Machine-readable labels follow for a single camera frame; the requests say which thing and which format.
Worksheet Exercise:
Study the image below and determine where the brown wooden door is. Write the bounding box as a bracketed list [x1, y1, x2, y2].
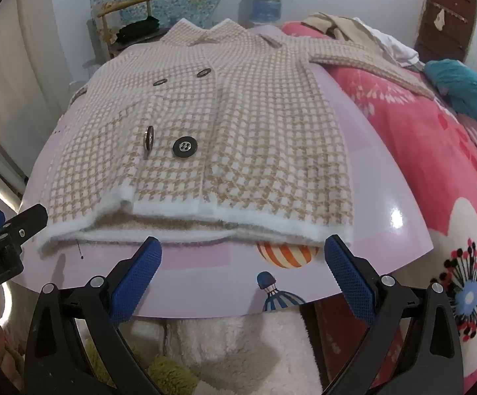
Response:
[413, 0, 477, 65]

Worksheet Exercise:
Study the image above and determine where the white curtain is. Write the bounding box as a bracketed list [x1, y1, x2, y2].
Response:
[0, 0, 72, 215]

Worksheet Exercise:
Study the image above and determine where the teal fluffy cloth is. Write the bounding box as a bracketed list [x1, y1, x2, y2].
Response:
[424, 60, 477, 153]

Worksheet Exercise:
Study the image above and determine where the pink floral blanket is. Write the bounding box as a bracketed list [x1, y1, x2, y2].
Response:
[280, 22, 477, 383]

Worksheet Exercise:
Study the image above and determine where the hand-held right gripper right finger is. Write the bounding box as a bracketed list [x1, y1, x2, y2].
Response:
[324, 234, 463, 395]

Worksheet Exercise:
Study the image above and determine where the green fluffy cloth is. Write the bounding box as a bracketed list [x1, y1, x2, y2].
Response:
[83, 337, 200, 395]

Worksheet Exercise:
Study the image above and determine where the white fluffy cloth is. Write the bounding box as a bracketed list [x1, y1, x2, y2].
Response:
[129, 313, 325, 395]

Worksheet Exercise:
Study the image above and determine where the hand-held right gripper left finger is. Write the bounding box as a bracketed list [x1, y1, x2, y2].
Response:
[24, 236, 163, 395]

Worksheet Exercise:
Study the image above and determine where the wooden chair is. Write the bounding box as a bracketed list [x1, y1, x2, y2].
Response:
[96, 0, 157, 59]

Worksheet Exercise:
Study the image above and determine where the blue water dispenser bottle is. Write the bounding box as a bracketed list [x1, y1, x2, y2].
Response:
[252, 0, 284, 24]

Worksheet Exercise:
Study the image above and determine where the black bag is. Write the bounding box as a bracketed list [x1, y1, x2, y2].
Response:
[117, 16, 159, 44]

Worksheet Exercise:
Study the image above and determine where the white garment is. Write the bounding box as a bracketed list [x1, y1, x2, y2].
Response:
[351, 17, 424, 66]

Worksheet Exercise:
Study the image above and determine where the beige white houndstooth coat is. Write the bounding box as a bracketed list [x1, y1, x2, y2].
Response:
[37, 18, 437, 256]

